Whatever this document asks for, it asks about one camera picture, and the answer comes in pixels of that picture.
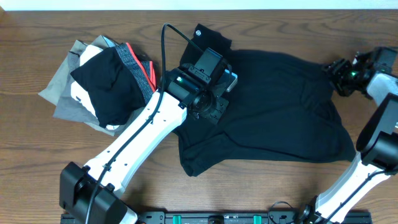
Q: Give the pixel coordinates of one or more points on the grey folded garment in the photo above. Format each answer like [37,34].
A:
[58,92]

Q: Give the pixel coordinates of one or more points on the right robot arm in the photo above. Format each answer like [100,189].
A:
[376,158]

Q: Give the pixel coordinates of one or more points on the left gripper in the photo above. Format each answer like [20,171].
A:
[219,109]

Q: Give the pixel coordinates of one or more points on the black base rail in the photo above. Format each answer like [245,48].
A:
[283,217]

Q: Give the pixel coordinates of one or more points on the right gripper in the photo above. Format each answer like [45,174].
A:
[338,70]

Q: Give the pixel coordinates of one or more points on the black t-shirt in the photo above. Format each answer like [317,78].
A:
[279,110]

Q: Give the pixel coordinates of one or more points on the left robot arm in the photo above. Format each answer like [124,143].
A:
[92,193]

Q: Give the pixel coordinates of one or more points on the black shorts with red waistband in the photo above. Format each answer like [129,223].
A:
[118,82]

